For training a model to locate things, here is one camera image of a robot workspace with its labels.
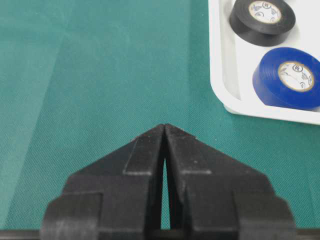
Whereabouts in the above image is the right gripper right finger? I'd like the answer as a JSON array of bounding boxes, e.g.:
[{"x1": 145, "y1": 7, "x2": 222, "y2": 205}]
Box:
[{"x1": 165, "y1": 124, "x2": 297, "y2": 240}]

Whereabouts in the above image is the blue tape roll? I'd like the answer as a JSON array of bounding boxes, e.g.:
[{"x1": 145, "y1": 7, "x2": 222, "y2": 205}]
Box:
[{"x1": 252, "y1": 47, "x2": 320, "y2": 110}]

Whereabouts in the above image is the white plastic tray case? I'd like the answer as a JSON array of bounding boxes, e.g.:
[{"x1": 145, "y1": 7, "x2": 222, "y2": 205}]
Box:
[{"x1": 208, "y1": 0, "x2": 320, "y2": 125}]

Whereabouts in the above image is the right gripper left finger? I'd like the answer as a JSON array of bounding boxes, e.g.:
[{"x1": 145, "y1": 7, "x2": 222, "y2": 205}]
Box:
[{"x1": 40, "y1": 124, "x2": 165, "y2": 240}]

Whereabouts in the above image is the black tape roll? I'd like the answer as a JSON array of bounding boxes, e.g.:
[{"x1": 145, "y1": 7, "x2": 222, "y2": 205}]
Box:
[{"x1": 229, "y1": 0, "x2": 296, "y2": 47}]

